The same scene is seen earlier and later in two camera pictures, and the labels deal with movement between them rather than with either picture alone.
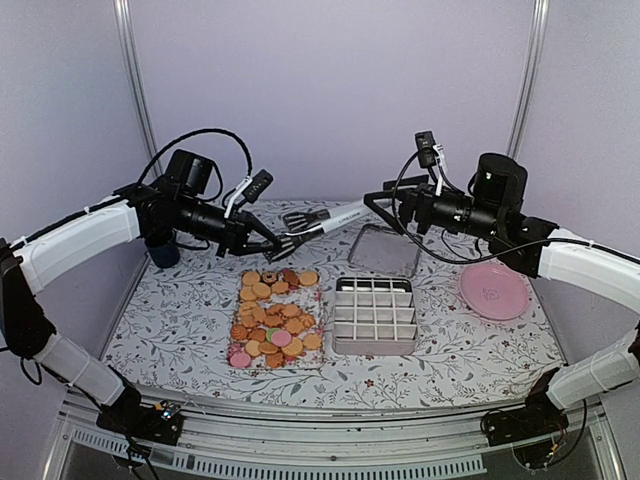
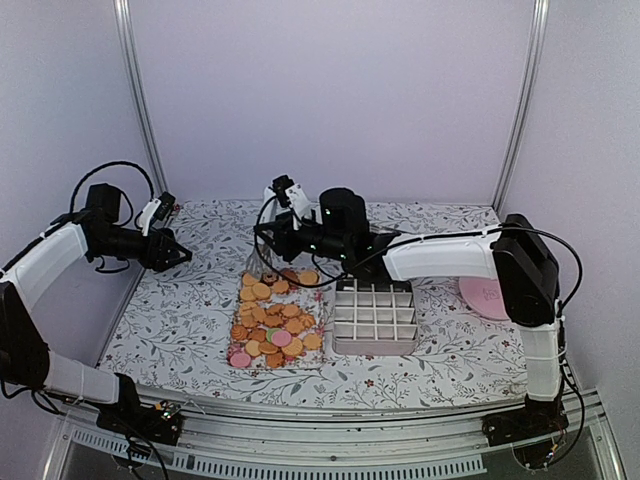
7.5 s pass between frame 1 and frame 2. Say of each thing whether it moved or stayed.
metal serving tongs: moved
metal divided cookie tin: stayed
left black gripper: moved
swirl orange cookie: stayed
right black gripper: moved
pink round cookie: stayed
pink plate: stayed
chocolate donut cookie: stayed
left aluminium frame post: stayed
